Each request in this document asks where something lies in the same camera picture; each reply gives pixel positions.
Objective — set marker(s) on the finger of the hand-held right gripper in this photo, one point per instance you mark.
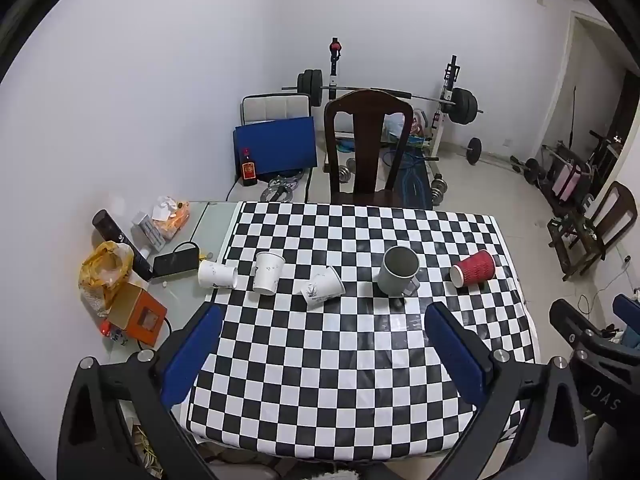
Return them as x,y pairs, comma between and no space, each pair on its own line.
575,322
631,315

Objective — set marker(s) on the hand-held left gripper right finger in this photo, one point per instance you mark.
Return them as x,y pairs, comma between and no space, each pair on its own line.
457,355

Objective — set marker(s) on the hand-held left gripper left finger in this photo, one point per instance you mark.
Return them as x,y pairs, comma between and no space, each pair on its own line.
192,355

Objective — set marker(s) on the white paper cup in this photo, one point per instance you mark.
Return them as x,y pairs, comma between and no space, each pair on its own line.
216,275
267,275
322,289

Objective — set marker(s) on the red ribbed paper cup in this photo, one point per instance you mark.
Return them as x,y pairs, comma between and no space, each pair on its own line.
475,267

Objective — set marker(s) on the orange cardboard box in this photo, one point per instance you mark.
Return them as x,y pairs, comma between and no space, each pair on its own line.
135,312

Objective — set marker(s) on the red blue small packet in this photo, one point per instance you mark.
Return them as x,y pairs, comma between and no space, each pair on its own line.
114,334

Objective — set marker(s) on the black power adapter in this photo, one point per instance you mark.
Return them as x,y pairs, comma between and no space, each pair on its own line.
175,262

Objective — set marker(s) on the brown wooden chair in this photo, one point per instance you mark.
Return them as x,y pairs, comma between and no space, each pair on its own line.
607,220

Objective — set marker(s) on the grey ceramic mug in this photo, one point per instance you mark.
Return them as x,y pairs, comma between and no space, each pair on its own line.
395,275

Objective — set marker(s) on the yellow plastic bag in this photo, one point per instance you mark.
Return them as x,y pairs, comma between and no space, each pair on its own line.
97,280

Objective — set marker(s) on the black white checkered tablecloth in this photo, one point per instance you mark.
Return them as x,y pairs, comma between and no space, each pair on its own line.
330,360

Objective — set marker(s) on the white small box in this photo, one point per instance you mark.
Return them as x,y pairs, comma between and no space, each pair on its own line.
149,232

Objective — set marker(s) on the orange tissue pack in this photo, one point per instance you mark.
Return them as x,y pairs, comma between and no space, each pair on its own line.
172,217

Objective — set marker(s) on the black cylindrical bottle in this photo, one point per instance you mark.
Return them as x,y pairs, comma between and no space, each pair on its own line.
117,237

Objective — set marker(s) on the pink bag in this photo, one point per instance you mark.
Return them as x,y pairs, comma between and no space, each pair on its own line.
567,182

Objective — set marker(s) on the black exercise machine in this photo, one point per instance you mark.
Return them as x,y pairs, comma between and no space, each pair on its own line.
590,160

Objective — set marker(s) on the chrome dumbbell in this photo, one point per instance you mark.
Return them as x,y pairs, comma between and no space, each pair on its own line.
439,190
348,170

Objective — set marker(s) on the chrome weight plates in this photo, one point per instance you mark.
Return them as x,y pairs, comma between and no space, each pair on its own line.
282,189

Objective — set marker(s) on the dark bottle red label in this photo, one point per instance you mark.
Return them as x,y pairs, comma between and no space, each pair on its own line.
248,170

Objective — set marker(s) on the short barbell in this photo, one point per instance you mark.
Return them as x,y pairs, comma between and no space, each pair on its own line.
475,150

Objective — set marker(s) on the dark wooden chair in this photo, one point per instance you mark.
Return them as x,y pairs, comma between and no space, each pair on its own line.
365,150

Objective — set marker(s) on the blue board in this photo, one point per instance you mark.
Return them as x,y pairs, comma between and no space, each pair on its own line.
275,145

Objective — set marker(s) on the clear plastic bag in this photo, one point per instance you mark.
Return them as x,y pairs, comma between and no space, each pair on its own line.
397,127

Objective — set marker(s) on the long barbell black plates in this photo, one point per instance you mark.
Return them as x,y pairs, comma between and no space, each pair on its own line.
462,105

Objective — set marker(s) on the white padded bench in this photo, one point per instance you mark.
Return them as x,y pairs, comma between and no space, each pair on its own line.
275,107

